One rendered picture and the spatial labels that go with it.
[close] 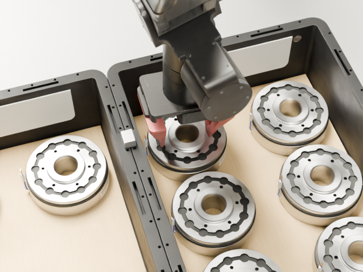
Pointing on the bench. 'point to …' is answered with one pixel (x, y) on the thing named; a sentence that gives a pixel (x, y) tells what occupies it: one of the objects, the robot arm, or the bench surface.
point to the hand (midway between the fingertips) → (184, 134)
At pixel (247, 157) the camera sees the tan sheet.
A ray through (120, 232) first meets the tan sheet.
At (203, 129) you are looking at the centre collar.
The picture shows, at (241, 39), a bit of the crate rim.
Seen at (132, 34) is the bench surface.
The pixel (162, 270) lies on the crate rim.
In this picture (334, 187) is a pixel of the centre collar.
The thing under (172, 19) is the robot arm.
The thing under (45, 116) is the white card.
